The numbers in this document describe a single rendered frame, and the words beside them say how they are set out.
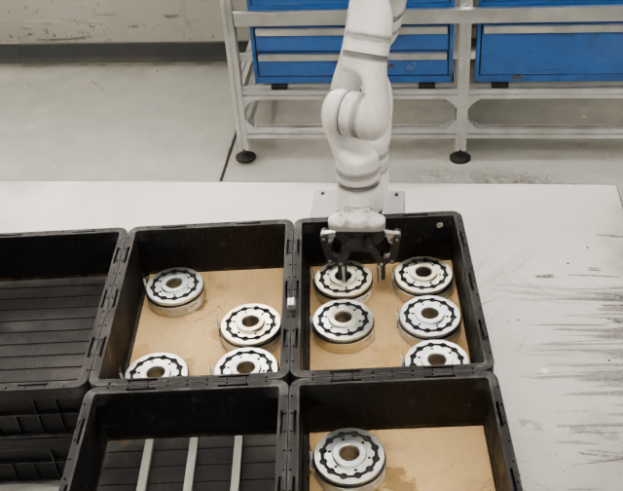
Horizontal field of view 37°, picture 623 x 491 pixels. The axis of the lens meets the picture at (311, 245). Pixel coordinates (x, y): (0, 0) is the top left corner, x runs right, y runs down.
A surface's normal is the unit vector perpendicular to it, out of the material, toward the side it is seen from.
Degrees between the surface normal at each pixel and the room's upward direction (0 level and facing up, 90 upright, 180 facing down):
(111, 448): 0
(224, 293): 0
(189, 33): 90
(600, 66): 90
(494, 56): 90
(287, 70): 90
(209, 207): 0
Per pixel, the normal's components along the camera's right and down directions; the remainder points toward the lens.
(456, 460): -0.06, -0.79
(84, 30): -0.11, 0.61
